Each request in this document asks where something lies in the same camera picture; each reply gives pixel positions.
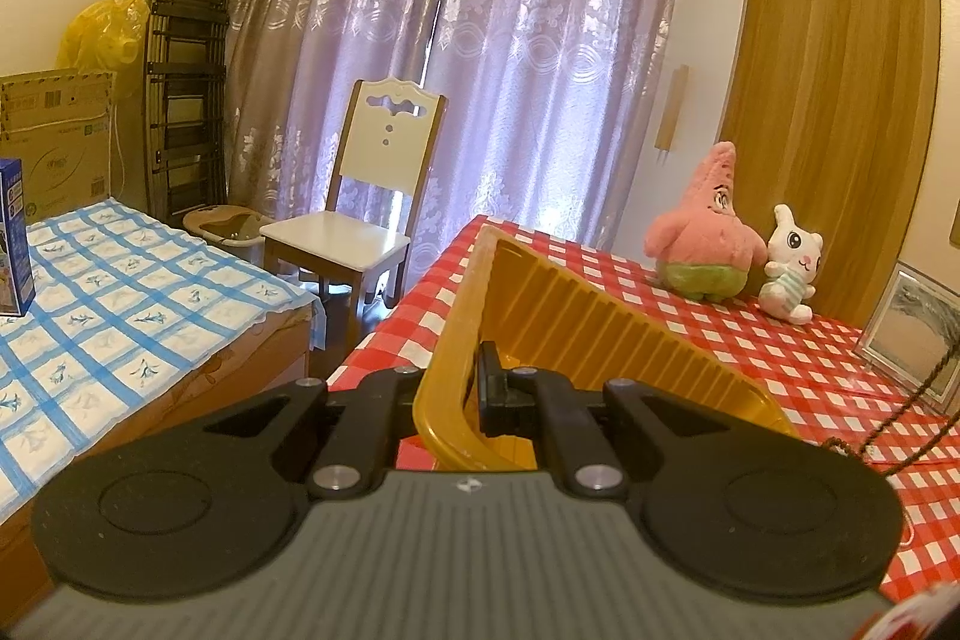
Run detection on blue checked cloth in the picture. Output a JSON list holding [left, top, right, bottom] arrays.
[[0, 195, 324, 522]]

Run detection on yellow plastic bag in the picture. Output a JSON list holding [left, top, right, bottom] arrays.
[[58, 0, 152, 76]]

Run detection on glass picture frame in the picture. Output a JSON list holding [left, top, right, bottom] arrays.
[[854, 260, 960, 414]]

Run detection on white wooden chair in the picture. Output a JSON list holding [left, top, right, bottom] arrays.
[[258, 75, 449, 312]]

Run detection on beige plastic basin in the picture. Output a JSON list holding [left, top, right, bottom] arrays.
[[183, 204, 275, 252]]

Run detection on red checked tablecloth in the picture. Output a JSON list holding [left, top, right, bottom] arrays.
[[325, 213, 960, 605]]

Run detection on blue carton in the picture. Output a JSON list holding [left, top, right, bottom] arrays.
[[0, 157, 37, 318]]

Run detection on person's red white clothing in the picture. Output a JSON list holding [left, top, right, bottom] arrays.
[[873, 578, 960, 640]]

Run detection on pink starfish plush toy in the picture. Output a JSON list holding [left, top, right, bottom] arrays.
[[643, 140, 768, 303]]

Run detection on yellow plastic tray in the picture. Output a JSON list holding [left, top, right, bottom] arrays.
[[412, 224, 800, 473]]

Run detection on folded black step ladder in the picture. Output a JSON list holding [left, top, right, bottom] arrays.
[[142, 0, 230, 220]]

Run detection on wooden door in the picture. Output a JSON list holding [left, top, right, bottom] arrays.
[[715, 0, 943, 320]]

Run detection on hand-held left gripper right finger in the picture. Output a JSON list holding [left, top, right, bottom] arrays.
[[478, 341, 725, 499]]

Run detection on white bunny plush toy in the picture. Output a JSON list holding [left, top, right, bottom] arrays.
[[757, 203, 824, 324]]

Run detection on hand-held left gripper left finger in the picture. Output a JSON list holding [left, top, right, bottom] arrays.
[[198, 367, 423, 501]]

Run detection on purple patterned curtain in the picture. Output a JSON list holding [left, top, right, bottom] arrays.
[[224, 0, 703, 305]]

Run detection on cardboard box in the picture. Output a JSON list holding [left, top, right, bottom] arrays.
[[0, 68, 122, 226]]

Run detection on braided brown cord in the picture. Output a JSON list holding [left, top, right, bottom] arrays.
[[820, 338, 960, 485]]

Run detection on wooden wall piece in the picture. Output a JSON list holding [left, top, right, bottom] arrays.
[[654, 63, 690, 164]]

